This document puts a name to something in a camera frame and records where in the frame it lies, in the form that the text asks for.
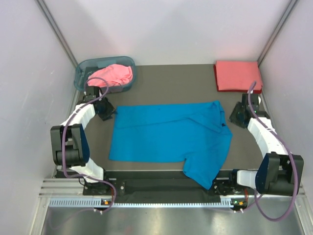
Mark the blue t shirt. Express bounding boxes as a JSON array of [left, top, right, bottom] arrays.
[[109, 101, 232, 189]]

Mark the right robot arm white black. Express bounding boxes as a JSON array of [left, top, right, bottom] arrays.
[[228, 93, 304, 196]]

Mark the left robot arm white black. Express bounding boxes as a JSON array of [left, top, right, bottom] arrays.
[[50, 86, 115, 194]]

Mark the teal plastic basket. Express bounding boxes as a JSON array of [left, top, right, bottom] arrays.
[[74, 56, 137, 93]]

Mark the pink crumpled t shirt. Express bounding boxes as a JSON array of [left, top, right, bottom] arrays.
[[88, 64, 133, 87]]

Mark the folded coral pink t shirt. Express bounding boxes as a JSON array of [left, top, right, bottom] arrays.
[[215, 60, 263, 91]]

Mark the folded dark red t shirt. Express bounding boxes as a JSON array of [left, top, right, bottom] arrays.
[[213, 65, 262, 94]]

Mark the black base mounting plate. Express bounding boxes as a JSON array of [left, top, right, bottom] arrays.
[[83, 170, 257, 199]]

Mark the grey slotted cable duct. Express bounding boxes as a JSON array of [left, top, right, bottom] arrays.
[[48, 197, 247, 209]]

